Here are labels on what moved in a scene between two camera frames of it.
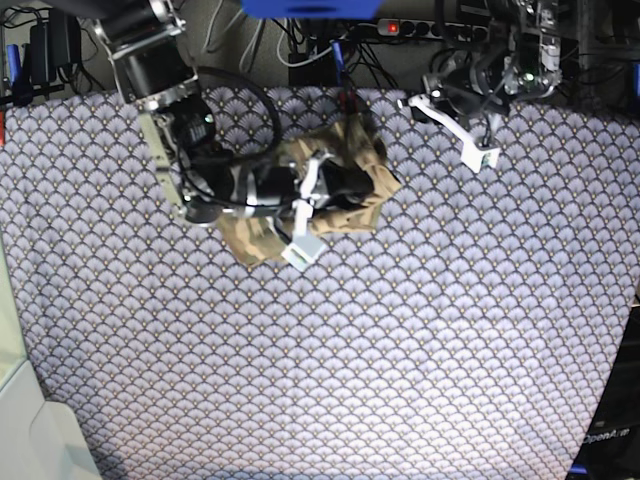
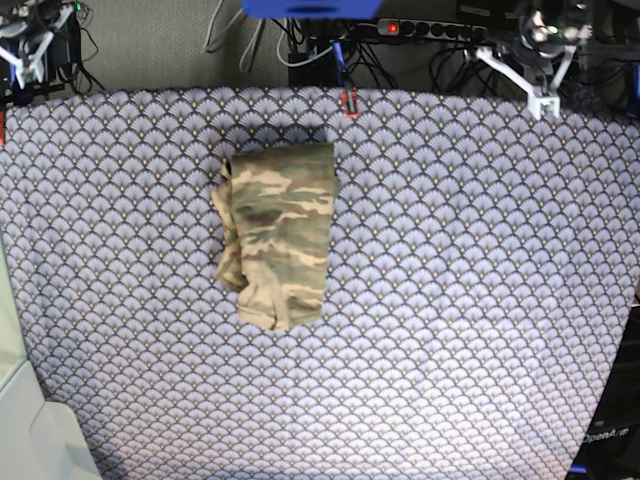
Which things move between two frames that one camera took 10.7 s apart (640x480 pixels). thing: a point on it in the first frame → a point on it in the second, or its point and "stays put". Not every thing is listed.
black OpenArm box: [610, 447] stays put
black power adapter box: [322, 72] stays put
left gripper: [323, 185] → [29, 66]
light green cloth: [40, 439] stays put
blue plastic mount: [313, 9] stays put
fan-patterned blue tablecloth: [461, 333] stays put
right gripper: [466, 117] → [539, 61]
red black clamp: [349, 101] stays put
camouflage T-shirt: [255, 241] → [272, 209]
